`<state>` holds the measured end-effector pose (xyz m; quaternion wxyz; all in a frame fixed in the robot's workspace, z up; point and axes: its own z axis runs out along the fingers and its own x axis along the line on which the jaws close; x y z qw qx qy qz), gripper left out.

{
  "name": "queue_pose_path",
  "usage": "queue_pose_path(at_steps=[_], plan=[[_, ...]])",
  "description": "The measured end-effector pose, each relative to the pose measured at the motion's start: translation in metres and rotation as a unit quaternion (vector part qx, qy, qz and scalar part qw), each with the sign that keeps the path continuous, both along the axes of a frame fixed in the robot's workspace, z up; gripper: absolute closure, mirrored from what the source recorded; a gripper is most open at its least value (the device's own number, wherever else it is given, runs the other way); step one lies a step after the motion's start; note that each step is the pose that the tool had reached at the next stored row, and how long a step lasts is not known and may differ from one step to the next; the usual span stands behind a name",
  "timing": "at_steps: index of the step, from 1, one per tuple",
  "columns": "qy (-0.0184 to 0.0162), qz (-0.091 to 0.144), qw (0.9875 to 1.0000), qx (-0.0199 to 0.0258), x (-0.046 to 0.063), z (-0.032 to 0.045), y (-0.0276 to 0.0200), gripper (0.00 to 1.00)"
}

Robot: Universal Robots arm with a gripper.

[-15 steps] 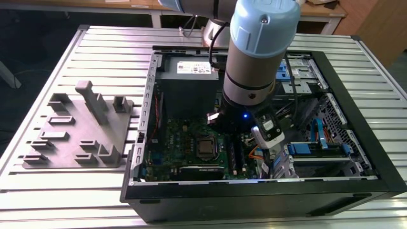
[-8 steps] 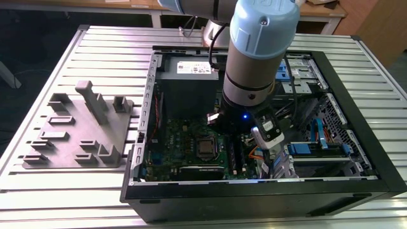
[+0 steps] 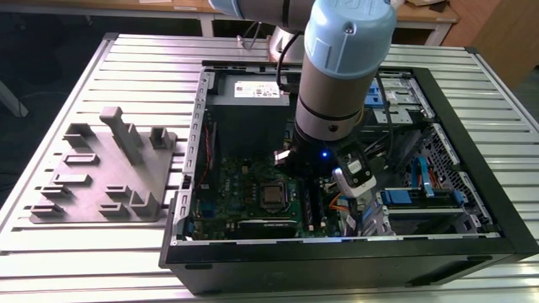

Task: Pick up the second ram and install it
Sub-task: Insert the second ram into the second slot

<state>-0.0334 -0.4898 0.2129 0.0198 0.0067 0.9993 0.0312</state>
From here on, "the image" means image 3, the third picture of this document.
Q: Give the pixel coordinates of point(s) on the silver CPU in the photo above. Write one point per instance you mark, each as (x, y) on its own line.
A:
(272, 193)

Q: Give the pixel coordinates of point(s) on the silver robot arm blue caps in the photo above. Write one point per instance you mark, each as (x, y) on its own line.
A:
(341, 63)

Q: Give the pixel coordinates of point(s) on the grey chair leg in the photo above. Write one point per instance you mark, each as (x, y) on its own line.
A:
(12, 98)

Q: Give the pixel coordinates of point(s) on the grey parts rack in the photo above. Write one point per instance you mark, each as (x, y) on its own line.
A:
(110, 164)

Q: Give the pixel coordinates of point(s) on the blue drive bay latch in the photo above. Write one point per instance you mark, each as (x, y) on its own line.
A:
(373, 100)

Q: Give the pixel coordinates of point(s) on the black graphics card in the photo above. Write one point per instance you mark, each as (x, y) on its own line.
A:
(266, 228)

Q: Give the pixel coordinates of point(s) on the silver disk bay cage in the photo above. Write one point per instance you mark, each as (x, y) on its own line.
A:
(379, 225)

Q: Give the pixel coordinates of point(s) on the silver drive cage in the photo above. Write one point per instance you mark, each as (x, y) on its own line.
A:
(401, 116)

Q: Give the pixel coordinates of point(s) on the black PC case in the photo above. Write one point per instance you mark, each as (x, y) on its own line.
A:
(337, 262)

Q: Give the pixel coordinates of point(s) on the hard disk in blue carrier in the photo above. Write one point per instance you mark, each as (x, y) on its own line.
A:
(401, 197)

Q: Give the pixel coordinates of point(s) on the wooden cabinet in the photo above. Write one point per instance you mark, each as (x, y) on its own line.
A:
(485, 31)

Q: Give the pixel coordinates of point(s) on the green motherboard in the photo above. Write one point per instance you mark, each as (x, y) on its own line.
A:
(235, 176)

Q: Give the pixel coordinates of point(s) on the grey power supply unit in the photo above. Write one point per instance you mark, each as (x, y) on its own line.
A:
(248, 126)

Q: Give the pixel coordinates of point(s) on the wooden desk white frame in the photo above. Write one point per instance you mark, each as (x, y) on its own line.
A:
(126, 4)

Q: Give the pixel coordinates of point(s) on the CPU socket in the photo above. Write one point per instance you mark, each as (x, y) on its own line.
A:
(274, 181)

